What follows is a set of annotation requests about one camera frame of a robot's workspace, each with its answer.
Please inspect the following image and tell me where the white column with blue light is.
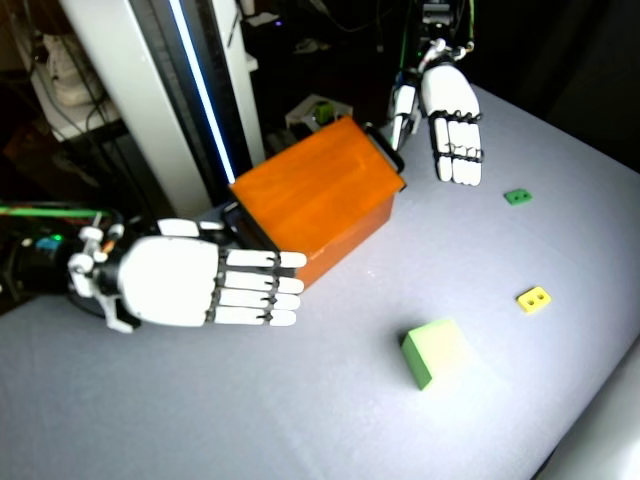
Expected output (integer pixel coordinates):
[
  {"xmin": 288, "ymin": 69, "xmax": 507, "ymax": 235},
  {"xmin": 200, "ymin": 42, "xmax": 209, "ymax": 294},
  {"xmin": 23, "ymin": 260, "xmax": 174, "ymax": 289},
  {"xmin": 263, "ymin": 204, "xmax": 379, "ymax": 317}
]
[{"xmin": 57, "ymin": 0, "xmax": 271, "ymax": 221}]

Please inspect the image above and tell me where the white shoe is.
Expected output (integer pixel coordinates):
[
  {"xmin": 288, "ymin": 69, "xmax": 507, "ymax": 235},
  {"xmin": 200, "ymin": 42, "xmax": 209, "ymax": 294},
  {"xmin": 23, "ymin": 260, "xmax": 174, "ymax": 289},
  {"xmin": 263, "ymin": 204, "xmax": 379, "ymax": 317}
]
[{"xmin": 42, "ymin": 32, "xmax": 105, "ymax": 106}]

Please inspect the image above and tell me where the orange wooden case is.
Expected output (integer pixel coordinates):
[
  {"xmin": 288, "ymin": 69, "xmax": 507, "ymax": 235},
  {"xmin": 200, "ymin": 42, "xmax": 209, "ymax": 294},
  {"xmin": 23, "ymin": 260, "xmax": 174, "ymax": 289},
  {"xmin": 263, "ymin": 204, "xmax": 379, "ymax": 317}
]
[{"xmin": 222, "ymin": 115, "xmax": 407, "ymax": 289}]

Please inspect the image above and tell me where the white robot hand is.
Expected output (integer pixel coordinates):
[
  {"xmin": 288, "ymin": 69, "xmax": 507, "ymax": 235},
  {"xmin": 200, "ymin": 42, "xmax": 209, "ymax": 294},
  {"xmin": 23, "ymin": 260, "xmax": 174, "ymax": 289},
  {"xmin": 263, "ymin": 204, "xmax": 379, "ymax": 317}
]
[
  {"xmin": 115, "ymin": 218, "xmax": 308, "ymax": 330},
  {"xmin": 388, "ymin": 64, "xmax": 485, "ymax": 188}
]

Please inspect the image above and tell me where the large green foam block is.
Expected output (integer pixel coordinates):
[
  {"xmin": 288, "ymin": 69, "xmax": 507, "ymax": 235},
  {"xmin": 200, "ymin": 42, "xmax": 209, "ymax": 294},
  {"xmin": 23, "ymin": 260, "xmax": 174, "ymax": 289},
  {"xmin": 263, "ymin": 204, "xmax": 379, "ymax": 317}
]
[{"xmin": 399, "ymin": 318, "xmax": 481, "ymax": 392}]

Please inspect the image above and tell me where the white power strip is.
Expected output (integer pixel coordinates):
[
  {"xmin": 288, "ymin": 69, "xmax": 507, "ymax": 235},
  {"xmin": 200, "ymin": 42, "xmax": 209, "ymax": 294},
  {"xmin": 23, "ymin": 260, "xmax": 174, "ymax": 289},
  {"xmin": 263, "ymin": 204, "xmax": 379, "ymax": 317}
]
[{"xmin": 284, "ymin": 93, "xmax": 354, "ymax": 137}]

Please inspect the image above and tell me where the grey table cloth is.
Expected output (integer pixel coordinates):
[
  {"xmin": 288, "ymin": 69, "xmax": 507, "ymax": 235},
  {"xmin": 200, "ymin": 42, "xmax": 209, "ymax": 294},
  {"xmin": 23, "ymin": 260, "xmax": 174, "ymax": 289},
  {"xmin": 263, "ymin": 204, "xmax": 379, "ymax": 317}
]
[{"xmin": 0, "ymin": 82, "xmax": 640, "ymax": 480}]

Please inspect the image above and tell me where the small yellow two-hole block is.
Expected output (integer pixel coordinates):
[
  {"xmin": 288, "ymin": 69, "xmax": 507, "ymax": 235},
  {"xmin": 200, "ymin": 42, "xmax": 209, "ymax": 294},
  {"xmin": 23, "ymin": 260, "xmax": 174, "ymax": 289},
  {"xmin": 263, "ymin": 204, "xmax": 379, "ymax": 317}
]
[{"xmin": 515, "ymin": 286, "xmax": 553, "ymax": 315}]

